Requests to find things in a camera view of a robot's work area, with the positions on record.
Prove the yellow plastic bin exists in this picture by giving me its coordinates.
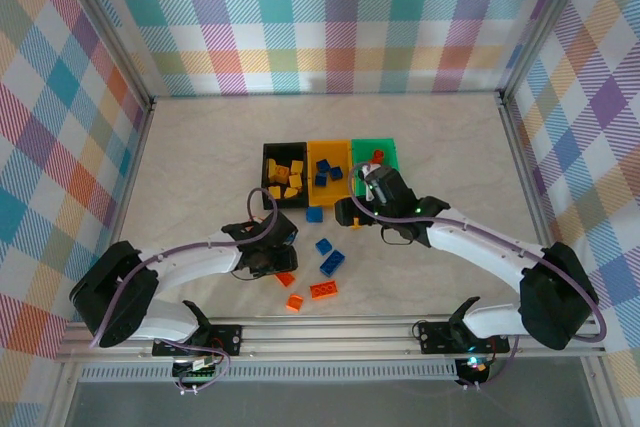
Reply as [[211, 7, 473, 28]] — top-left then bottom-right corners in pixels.
[[306, 139, 354, 209]]

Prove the green plastic bin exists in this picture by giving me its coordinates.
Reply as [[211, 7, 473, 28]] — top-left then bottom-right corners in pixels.
[[351, 138, 404, 198]]

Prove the long blue lego brick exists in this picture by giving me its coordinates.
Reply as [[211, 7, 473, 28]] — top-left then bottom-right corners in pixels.
[[319, 250, 347, 277]]

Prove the black plastic bin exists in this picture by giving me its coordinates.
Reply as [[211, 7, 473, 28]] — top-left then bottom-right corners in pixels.
[[261, 141, 309, 210]]

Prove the black controller board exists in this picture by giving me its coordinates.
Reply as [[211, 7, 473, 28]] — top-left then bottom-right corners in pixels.
[[457, 355, 490, 384], [172, 356, 222, 384]]

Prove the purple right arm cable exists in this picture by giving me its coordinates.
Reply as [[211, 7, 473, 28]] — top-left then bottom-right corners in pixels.
[[348, 161, 609, 391]]

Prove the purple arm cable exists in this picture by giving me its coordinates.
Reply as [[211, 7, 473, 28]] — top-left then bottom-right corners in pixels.
[[348, 161, 609, 391], [89, 187, 281, 396]]

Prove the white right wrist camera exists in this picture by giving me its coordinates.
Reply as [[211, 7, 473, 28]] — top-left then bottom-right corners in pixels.
[[360, 161, 384, 203]]

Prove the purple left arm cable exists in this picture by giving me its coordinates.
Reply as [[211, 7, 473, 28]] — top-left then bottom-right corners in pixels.
[[89, 187, 281, 396]]

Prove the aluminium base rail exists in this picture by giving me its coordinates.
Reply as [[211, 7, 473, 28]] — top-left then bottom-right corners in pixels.
[[53, 315, 607, 364]]

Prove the grey slotted cable duct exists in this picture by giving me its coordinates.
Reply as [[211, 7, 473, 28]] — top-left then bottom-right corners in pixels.
[[79, 364, 460, 384]]

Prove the aluminium table edge rail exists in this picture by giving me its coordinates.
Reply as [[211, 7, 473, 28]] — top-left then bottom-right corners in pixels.
[[497, 91, 559, 253], [99, 96, 157, 273]]

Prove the aluminium frame post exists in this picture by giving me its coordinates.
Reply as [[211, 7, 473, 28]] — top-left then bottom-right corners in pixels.
[[497, 0, 601, 101], [59, 0, 155, 106]]

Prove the aluminium frame beam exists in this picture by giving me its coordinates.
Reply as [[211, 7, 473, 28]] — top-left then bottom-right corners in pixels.
[[47, 361, 84, 427], [582, 356, 619, 427]]

